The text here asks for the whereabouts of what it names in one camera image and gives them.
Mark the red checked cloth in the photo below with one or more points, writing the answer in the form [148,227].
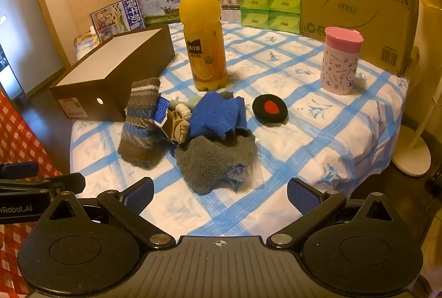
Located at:
[20,132]

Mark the brown shoe box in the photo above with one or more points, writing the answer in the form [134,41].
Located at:
[145,63]

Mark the green white milk carton box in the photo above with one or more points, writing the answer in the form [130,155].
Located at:
[159,7]

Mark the orange juice bottle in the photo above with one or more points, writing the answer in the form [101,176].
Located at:
[203,42]

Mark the small white box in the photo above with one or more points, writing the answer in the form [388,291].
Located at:
[229,4]

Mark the blue fuzzy sock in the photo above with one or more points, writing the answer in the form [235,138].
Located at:
[214,115]

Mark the grey fuzzy sock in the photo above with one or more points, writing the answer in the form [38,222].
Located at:
[203,159]

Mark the pink printed cup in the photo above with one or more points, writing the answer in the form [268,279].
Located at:
[340,66]

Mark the stack of green tissue packs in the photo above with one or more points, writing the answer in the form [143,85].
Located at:
[269,0]

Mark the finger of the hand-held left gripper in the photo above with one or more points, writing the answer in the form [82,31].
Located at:
[20,169]
[65,183]

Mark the black round pad red spot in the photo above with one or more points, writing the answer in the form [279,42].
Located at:
[262,115]

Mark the striped brown blue sock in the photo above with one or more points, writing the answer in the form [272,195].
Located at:
[141,118]

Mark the blue milk carton box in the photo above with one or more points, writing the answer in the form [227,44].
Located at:
[117,20]

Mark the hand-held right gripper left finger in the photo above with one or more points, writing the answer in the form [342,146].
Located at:
[141,194]

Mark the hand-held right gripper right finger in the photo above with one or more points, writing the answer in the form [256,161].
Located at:
[304,196]

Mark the large cardboard box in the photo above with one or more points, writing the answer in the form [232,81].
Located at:
[362,7]

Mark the beige sock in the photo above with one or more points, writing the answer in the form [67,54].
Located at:
[178,130]

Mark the white fan stand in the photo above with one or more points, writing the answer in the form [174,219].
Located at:
[412,161]

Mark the blue checked tablecloth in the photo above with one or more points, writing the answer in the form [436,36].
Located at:
[310,146]

